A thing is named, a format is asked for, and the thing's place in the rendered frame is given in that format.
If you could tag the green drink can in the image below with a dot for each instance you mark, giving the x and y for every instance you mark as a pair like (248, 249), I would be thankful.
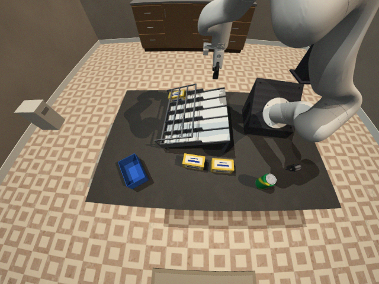
(265, 181)

